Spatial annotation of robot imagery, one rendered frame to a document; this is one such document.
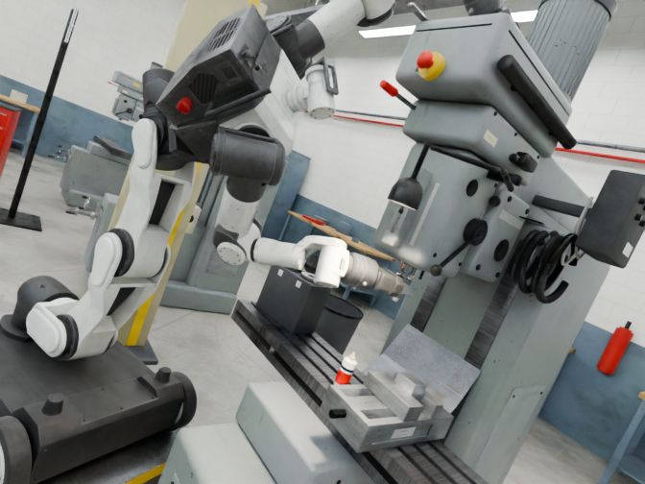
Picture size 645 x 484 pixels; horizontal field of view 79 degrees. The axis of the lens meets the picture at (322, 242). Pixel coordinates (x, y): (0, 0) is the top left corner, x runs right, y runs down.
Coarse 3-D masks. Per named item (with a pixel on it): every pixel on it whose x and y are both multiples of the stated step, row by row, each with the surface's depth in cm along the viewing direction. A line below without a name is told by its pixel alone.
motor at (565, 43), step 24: (552, 0) 113; (576, 0) 109; (600, 0) 108; (552, 24) 112; (576, 24) 108; (600, 24) 109; (552, 48) 111; (576, 48) 110; (552, 72) 111; (576, 72) 111
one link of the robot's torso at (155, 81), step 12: (144, 72) 115; (156, 72) 114; (168, 72) 115; (144, 84) 115; (156, 84) 111; (144, 96) 114; (156, 96) 110; (144, 108) 115; (156, 108) 112; (168, 120) 107; (168, 132) 107; (180, 144) 107; (168, 156) 111; (180, 156) 110; (192, 156) 111; (156, 168) 117; (168, 168) 118; (180, 168) 119
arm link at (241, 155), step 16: (240, 144) 82; (256, 144) 83; (272, 144) 86; (224, 160) 81; (240, 160) 82; (256, 160) 83; (272, 160) 84; (240, 176) 84; (256, 176) 85; (272, 176) 85; (240, 192) 89; (256, 192) 89
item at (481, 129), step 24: (408, 120) 106; (432, 120) 100; (456, 120) 95; (480, 120) 90; (504, 120) 94; (456, 144) 96; (480, 144) 91; (504, 144) 97; (528, 144) 104; (504, 168) 102
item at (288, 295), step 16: (272, 272) 148; (288, 272) 143; (304, 272) 145; (272, 288) 146; (288, 288) 141; (304, 288) 137; (320, 288) 139; (256, 304) 150; (272, 304) 145; (288, 304) 140; (304, 304) 136; (320, 304) 142; (288, 320) 139; (304, 320) 139
